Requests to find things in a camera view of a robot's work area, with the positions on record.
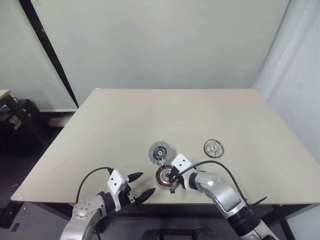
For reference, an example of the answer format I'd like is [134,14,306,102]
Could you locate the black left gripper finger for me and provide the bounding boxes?
[126,171,145,184]
[135,187,156,205]

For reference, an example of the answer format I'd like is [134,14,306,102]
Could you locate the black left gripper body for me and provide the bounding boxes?
[116,175,138,208]

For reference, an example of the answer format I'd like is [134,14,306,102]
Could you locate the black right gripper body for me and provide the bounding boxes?
[171,169,186,192]

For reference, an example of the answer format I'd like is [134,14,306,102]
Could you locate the silver motor housing copper windings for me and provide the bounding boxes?
[154,166,176,191]

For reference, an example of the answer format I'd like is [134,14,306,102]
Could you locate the grey spoked rotor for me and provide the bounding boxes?
[148,141,173,166]

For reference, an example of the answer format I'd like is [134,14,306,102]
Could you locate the clear round lid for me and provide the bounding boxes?
[203,138,224,159]

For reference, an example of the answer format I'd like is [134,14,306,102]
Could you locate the black equipment case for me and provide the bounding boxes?
[0,98,50,151]

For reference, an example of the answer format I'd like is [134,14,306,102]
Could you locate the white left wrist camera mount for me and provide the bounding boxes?
[106,169,130,201]

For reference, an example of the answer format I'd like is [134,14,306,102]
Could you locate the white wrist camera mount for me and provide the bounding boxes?
[106,169,130,201]
[170,153,193,174]

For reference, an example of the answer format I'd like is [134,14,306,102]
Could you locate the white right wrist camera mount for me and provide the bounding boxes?
[170,153,193,174]

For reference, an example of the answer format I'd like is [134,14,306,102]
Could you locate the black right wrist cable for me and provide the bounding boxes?
[174,160,248,204]

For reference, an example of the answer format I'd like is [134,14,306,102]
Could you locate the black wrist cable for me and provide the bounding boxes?
[75,166,113,201]
[174,160,248,204]

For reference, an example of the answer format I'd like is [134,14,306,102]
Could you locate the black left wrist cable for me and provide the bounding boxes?
[75,166,113,201]

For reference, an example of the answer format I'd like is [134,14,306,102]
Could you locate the black cable tie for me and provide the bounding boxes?
[250,196,268,209]

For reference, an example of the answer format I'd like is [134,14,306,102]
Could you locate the black table frame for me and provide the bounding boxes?
[43,202,315,226]

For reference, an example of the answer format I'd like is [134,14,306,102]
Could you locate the black diagonal wall strip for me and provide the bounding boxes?
[18,0,80,109]

